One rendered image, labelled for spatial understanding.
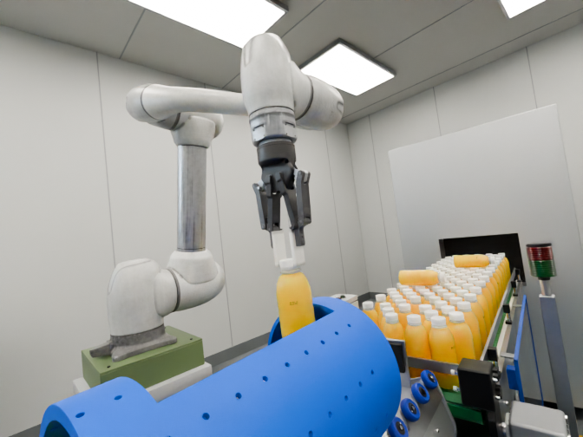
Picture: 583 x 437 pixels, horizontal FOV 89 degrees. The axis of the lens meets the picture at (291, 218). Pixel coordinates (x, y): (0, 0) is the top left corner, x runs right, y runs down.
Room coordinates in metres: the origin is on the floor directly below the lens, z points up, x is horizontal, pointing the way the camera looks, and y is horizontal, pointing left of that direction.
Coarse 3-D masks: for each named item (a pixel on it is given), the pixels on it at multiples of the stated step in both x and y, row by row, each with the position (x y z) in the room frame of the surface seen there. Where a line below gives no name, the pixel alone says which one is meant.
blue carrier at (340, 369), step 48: (288, 336) 0.46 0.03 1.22; (336, 336) 0.50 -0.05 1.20; (384, 336) 0.57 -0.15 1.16; (240, 384) 0.36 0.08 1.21; (288, 384) 0.39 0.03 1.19; (336, 384) 0.43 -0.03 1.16; (384, 384) 0.51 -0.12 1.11; (48, 432) 0.35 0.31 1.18; (96, 432) 0.27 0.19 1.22; (144, 432) 0.28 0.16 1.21; (192, 432) 0.29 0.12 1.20; (240, 432) 0.32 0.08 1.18; (288, 432) 0.35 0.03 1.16; (336, 432) 0.39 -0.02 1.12; (384, 432) 0.54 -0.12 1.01
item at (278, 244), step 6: (276, 234) 0.58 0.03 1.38; (282, 234) 0.59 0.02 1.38; (276, 240) 0.58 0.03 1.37; (282, 240) 0.59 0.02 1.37; (276, 246) 0.58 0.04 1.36; (282, 246) 0.59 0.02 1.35; (276, 252) 0.58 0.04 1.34; (282, 252) 0.59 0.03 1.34; (276, 258) 0.58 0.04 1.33; (282, 258) 0.59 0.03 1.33; (276, 264) 0.58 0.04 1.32
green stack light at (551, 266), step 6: (528, 264) 0.94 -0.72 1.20; (534, 264) 0.91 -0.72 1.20; (540, 264) 0.90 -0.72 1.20; (546, 264) 0.89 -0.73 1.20; (552, 264) 0.89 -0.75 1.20; (534, 270) 0.91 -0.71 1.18; (540, 270) 0.90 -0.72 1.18; (546, 270) 0.89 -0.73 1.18; (552, 270) 0.89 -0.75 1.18; (534, 276) 0.92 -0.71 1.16; (540, 276) 0.90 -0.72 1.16; (546, 276) 0.89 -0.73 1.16; (552, 276) 0.89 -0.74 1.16
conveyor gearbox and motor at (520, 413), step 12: (516, 408) 0.80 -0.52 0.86; (528, 408) 0.79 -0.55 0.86; (540, 408) 0.79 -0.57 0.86; (552, 408) 0.78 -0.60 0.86; (516, 420) 0.76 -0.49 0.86; (528, 420) 0.75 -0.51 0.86; (540, 420) 0.75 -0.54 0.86; (552, 420) 0.74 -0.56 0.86; (564, 420) 0.74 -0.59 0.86; (504, 432) 0.80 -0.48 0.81; (516, 432) 0.75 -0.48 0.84; (528, 432) 0.73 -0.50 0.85; (540, 432) 0.72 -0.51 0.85; (552, 432) 0.71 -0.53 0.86; (564, 432) 0.70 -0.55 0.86
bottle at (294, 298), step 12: (288, 276) 0.56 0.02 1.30; (300, 276) 0.56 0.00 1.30; (288, 288) 0.55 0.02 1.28; (300, 288) 0.55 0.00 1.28; (288, 300) 0.54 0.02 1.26; (300, 300) 0.54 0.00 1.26; (288, 312) 0.55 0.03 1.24; (300, 312) 0.55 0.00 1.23; (312, 312) 0.56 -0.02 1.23; (288, 324) 0.55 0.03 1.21; (300, 324) 0.54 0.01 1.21
